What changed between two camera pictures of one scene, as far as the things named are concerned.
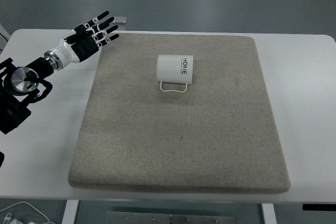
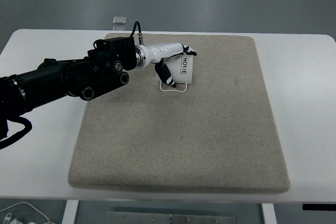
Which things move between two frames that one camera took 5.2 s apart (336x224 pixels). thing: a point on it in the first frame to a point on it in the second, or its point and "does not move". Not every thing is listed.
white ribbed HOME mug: x=175 y=68 does not move
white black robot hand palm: x=81 y=44 to x=145 y=54
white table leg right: x=269 y=213 does not move
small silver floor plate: x=122 y=27 does not move
